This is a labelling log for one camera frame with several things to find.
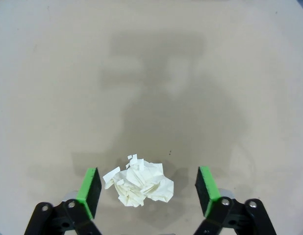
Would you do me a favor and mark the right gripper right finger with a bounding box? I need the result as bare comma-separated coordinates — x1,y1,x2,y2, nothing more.
194,165,278,235

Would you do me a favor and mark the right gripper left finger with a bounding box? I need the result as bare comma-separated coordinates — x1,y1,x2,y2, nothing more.
24,167,103,235

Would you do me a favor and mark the white paper ball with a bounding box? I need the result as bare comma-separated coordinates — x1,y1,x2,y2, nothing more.
102,154,175,208

